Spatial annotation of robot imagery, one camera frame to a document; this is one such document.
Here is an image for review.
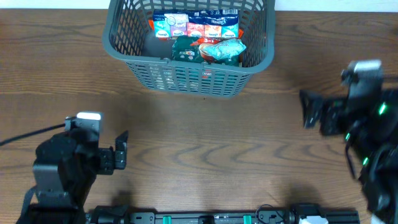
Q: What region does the mint green wipes packet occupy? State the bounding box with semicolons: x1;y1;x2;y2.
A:
203;39;246;60

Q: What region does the grey plastic lattice basket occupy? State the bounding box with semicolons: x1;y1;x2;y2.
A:
102;0;275;98

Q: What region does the green Nescafe coffee bag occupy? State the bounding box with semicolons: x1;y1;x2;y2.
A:
172;35;239;67

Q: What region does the orange spaghetti packet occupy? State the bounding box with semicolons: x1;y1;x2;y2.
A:
148;20;244;39

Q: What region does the Kleenex tissue multipack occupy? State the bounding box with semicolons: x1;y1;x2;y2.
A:
151;9;243;39

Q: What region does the beige paper pouch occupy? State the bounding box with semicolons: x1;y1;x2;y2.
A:
152;68;199;92

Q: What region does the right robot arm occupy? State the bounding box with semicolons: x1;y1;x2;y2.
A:
299;89;397;223

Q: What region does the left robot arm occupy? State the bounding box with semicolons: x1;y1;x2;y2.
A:
18;128;129;223

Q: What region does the left black cable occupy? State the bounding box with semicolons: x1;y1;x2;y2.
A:
0;123;67;147

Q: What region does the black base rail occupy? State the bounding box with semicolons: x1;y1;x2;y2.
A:
85;203;361;224

